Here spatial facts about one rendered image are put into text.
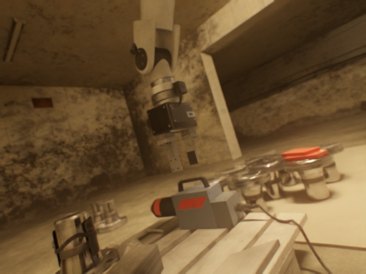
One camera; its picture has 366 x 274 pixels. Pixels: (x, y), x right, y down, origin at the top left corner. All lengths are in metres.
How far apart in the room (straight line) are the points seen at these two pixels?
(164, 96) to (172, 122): 0.14
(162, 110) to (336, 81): 8.65
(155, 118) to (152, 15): 0.46
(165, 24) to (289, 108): 8.81
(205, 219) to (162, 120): 0.48
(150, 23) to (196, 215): 0.89
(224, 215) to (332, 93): 8.62
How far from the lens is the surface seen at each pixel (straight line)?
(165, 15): 1.13
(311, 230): 1.21
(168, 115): 0.97
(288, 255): 0.82
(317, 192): 1.51
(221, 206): 0.98
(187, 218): 1.09
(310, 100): 9.51
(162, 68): 1.10
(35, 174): 5.87
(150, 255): 0.80
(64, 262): 0.98
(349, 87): 9.34
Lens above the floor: 0.51
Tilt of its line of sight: 4 degrees up
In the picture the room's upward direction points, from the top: 16 degrees counter-clockwise
